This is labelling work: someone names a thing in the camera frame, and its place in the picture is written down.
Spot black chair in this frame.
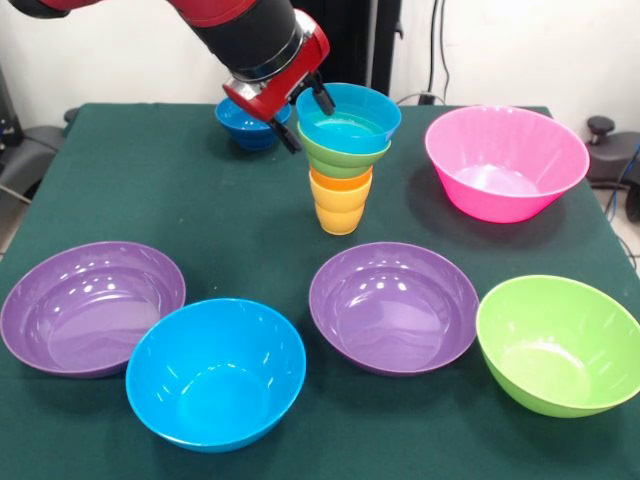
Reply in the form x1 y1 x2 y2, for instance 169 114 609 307
0 65 81 201

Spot small green bowl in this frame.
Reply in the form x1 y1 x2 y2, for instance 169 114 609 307
298 122 393 180

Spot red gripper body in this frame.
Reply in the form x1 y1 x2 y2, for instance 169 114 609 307
222 9 332 124

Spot small dark blue bowl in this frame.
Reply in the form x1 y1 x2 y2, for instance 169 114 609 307
215 97 293 152

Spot large pink bowl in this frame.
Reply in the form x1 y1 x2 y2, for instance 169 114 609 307
425 105 591 225

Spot orange cup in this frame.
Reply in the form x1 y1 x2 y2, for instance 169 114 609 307
309 165 374 192

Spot large blue bowl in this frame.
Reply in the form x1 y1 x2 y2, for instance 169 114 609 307
125 297 307 453

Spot yellow cup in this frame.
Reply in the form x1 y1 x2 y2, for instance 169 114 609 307
310 178 373 236

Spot small light blue bowl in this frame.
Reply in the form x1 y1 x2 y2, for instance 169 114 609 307
295 83 403 156

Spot black cables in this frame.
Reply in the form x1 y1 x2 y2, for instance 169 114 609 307
392 0 451 107

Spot large green bowl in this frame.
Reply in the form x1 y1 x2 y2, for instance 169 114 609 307
476 275 640 419

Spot dark green table cloth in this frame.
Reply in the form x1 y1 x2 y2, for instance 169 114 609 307
0 103 640 480

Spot purple bowl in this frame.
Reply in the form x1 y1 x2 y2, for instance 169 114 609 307
0 241 187 379
309 241 481 377

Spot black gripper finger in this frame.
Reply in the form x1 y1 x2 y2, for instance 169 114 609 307
305 72 337 117
270 114 304 155

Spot black knobbed equipment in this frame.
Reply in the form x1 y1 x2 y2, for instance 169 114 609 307
585 115 640 226

